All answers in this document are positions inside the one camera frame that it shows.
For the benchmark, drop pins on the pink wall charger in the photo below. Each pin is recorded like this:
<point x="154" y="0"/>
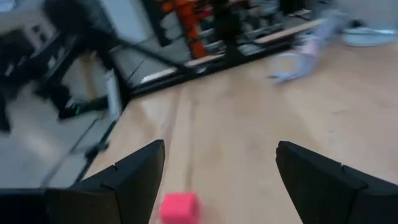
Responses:
<point x="180" y="210"/>

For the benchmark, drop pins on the orange rack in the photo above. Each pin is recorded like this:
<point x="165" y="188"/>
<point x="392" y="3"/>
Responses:
<point x="189" y="18"/>

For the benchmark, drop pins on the white cylindrical holder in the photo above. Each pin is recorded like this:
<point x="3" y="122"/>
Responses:
<point x="370" y="35"/>

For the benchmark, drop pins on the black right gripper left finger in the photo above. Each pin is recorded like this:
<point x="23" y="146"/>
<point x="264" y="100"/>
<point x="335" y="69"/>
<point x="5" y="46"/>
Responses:
<point x="124" y="196"/>

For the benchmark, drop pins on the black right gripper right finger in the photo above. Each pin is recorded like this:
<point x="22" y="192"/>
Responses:
<point x="329" y="196"/>

